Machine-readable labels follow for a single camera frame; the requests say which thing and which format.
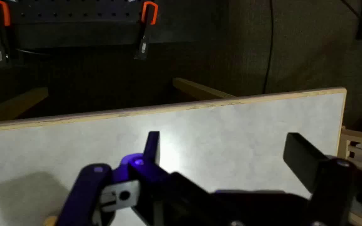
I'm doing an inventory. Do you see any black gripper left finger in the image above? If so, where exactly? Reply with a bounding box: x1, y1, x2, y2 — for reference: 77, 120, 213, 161
57, 130, 216, 226

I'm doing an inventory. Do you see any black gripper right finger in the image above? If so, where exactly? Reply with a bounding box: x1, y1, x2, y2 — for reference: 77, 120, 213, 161
282, 131, 358, 226

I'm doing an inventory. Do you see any wooden beam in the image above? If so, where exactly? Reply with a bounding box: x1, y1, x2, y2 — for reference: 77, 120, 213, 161
172, 76, 236, 101
0, 85, 50, 124

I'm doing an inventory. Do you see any black pegboard panel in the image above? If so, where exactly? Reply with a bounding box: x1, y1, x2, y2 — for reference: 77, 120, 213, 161
4, 0, 216, 48

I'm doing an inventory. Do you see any thin black hanging cable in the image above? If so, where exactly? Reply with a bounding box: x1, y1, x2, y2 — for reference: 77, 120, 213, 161
260, 0, 277, 95

